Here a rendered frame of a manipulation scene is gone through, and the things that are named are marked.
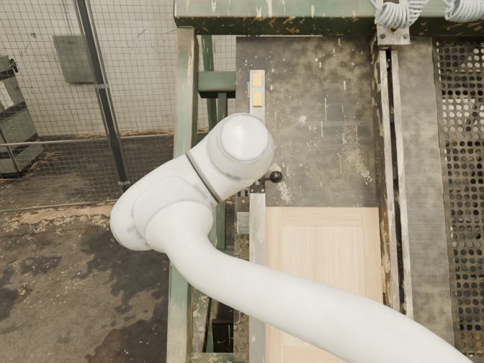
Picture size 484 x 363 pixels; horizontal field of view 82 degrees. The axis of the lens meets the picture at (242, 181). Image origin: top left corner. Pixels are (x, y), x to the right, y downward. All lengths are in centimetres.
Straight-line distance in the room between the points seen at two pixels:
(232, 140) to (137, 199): 17
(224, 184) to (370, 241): 68
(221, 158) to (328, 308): 22
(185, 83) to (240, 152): 66
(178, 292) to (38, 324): 174
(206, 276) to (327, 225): 67
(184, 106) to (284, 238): 54
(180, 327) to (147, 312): 136
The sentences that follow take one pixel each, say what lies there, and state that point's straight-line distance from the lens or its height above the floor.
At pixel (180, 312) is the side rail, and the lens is 96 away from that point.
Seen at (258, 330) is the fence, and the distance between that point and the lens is 97.
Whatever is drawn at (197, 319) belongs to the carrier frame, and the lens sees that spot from 125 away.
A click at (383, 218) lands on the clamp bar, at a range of 100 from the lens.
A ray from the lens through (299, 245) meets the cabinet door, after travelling 95.
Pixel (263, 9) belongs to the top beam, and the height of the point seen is 185.
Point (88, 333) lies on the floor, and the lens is 237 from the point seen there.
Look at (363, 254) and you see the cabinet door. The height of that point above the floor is 116.
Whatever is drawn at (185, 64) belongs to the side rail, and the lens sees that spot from 104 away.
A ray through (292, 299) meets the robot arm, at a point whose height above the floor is 157.
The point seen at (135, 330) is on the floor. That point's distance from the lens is 226.
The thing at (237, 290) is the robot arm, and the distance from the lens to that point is 33.
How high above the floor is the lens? 181
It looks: 29 degrees down
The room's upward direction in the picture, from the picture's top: straight up
